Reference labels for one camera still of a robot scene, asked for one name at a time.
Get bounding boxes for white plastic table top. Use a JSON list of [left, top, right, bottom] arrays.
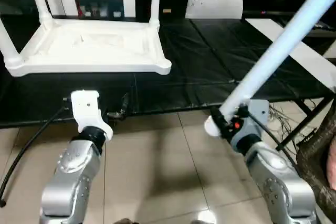
[[3, 17, 173, 78]]

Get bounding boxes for black work mat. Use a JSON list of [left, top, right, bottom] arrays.
[[0, 14, 336, 129]]

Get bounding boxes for black floor stand bar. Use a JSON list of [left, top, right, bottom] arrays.
[[276, 95, 336, 151]]

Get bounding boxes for dark woven basket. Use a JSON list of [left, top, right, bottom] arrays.
[[297, 111, 336, 224]]

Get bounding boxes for flat white board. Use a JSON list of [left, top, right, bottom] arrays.
[[246, 18, 336, 93]]

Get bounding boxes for white plastic bag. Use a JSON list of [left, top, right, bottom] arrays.
[[185, 0, 244, 20]]

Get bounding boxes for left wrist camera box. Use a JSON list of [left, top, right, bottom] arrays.
[[69, 90, 113, 142]]

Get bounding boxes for black floor cables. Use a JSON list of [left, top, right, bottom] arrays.
[[268, 101, 316, 146]]

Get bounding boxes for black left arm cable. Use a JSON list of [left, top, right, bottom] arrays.
[[0, 98, 74, 208]]

